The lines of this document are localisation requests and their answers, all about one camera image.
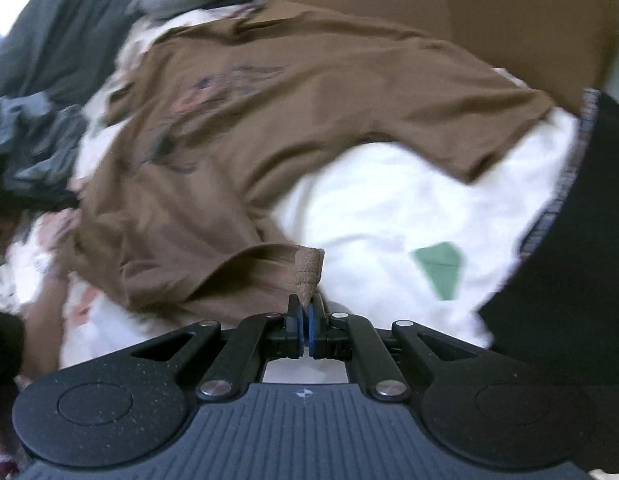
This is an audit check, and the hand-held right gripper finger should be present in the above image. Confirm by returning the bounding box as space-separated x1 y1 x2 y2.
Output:
132 294 306 404
307 294 478 404

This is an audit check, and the brown printed t-shirt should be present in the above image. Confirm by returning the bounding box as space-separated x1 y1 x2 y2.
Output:
54 0 555 328

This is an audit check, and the cream printed blanket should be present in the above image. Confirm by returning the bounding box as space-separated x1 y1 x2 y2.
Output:
0 20 590 376

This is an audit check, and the black cloth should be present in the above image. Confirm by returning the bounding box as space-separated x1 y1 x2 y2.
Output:
477 87 619 471

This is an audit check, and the blue-grey denim garment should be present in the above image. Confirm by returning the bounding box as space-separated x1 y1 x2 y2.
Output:
0 92 90 211

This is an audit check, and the flat cardboard sheet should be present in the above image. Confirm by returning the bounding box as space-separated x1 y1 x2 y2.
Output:
234 0 619 116

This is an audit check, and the dark grey blanket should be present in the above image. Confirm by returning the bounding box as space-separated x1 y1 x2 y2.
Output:
0 0 145 103

